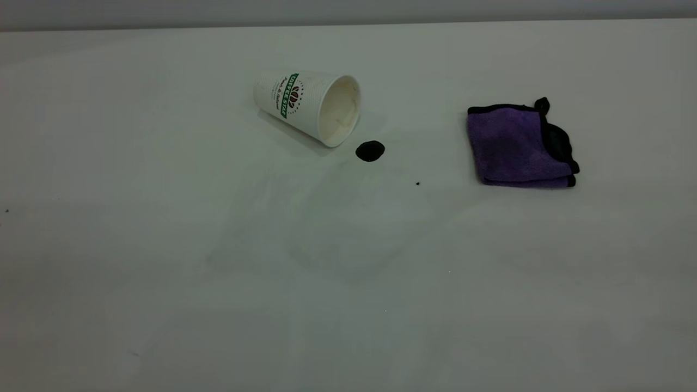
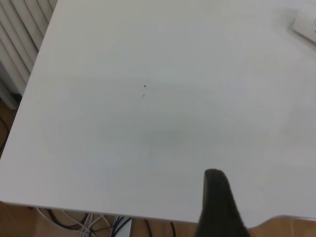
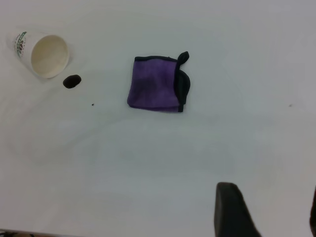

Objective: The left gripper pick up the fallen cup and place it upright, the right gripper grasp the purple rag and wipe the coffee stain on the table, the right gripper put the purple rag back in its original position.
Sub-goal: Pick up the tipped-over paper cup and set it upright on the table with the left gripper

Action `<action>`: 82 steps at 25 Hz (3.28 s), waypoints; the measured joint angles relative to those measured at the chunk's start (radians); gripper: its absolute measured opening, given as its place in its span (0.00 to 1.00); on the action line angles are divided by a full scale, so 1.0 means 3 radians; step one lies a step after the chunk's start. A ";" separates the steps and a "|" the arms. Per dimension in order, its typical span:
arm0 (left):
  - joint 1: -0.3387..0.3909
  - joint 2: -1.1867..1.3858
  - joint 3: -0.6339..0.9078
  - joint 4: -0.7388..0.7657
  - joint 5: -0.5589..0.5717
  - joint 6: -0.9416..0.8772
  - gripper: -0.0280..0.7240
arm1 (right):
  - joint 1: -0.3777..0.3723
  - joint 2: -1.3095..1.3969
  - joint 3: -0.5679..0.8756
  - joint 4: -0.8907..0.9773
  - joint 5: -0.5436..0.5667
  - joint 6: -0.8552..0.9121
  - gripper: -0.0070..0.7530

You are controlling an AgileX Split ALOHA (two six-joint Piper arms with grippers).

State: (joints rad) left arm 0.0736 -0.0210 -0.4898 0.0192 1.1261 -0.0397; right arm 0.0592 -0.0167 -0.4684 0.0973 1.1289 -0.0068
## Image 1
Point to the white paper coffee cup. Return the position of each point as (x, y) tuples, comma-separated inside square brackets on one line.
[(305, 103)]

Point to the purple microfiber cloth black trim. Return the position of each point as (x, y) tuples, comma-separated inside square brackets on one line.
[(512, 144)]

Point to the black liquid spill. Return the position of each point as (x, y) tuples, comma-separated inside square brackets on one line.
[(370, 151)]

